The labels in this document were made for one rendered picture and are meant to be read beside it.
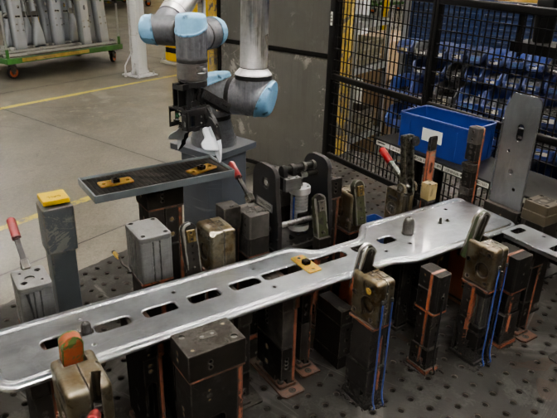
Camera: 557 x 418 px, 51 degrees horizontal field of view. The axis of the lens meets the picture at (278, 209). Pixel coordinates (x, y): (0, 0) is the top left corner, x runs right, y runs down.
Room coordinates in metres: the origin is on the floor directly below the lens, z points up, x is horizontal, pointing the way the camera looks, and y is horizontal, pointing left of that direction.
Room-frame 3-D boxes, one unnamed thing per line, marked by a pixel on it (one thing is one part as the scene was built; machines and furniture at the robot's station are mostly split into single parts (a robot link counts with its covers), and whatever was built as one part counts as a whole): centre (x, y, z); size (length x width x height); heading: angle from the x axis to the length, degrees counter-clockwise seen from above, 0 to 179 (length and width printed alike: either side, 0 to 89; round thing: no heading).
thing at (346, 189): (1.57, -0.20, 0.88); 0.11 x 0.09 x 0.37; 34
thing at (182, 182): (1.40, 0.31, 1.16); 0.37 x 0.14 x 0.02; 124
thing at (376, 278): (1.14, -0.22, 0.87); 0.12 x 0.09 x 0.35; 34
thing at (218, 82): (1.88, 0.22, 1.27); 0.13 x 0.12 x 0.14; 73
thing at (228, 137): (1.88, 0.22, 1.15); 0.15 x 0.15 x 0.10
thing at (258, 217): (1.40, 0.07, 0.89); 0.13 x 0.11 x 0.38; 34
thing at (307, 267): (1.25, -0.07, 1.01); 0.08 x 0.04 x 0.01; 33
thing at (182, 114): (1.43, 0.22, 1.34); 0.09 x 0.08 x 0.12; 142
